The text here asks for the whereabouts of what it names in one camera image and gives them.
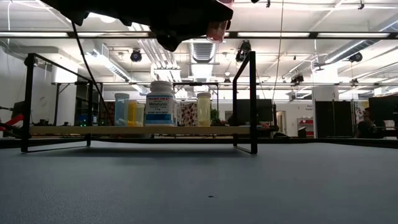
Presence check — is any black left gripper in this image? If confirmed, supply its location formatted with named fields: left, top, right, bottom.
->
left=149, top=0, right=234, bottom=52

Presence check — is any pink pill vial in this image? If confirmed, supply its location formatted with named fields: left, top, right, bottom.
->
left=206, top=0, right=234, bottom=44

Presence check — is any pale green-yellow pill vial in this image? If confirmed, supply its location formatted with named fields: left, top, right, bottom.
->
left=197, top=91, right=212, bottom=127

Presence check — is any white melatonin bottle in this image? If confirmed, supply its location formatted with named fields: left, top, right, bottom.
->
left=145, top=80, right=175, bottom=127

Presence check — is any amber pill vial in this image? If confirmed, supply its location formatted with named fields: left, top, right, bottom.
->
left=127, top=100, right=138, bottom=127

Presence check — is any light blue pill vial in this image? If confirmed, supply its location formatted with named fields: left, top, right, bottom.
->
left=114, top=92, right=130, bottom=127

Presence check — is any white brown patterned cloth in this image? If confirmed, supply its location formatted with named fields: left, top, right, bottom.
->
left=178, top=102, right=198, bottom=127

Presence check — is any black monitor screen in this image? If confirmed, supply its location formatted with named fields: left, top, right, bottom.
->
left=236, top=98, right=274, bottom=124

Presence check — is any white pillar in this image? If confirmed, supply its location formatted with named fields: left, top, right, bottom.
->
left=312, top=67, right=340, bottom=102

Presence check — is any dark brown patterned cloth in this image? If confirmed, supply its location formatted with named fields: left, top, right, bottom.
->
left=101, top=101, right=115, bottom=127

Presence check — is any red white storage rack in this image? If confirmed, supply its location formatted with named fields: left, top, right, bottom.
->
left=297, top=117, right=315, bottom=138

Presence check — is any black shelving unit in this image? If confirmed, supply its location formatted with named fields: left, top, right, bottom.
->
left=74, top=82, right=103, bottom=127

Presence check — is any large black panel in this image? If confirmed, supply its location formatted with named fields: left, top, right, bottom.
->
left=314, top=100, right=354, bottom=139
left=368, top=95, right=398, bottom=131

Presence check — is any blue table mat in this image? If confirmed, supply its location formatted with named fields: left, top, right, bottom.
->
left=0, top=141, right=398, bottom=224

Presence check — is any person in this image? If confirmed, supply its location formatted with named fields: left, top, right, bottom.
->
left=354, top=107, right=382, bottom=139

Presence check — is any red bar object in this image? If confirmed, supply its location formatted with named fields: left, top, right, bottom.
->
left=0, top=113, right=25, bottom=131

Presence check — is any silver ceiling duct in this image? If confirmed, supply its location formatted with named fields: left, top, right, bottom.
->
left=323, top=39, right=376, bottom=65
left=186, top=40, right=220, bottom=65

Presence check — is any black background frame stand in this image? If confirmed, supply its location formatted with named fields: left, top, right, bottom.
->
left=172, top=82, right=220, bottom=127

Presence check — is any black horizontal frame beam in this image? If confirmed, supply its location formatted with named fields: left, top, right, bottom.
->
left=0, top=30, right=398, bottom=40

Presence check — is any wooden shelf black metal frame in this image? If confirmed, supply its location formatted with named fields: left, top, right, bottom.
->
left=21, top=51, right=259, bottom=155

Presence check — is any long black left arm cable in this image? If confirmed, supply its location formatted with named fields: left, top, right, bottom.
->
left=71, top=22, right=110, bottom=116

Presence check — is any black table frame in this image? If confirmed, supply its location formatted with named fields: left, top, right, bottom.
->
left=0, top=134, right=398, bottom=149

